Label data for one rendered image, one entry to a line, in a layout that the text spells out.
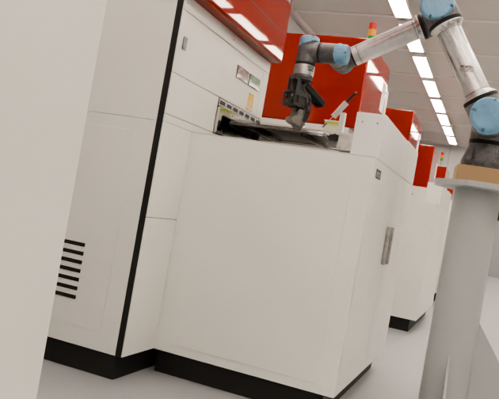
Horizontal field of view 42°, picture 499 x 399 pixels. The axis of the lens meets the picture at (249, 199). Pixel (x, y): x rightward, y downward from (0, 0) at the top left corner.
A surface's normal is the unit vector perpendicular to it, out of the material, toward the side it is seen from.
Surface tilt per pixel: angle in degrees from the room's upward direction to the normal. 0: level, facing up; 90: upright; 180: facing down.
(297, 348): 90
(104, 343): 90
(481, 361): 90
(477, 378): 90
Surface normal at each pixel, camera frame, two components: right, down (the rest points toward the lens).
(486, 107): -0.31, 0.09
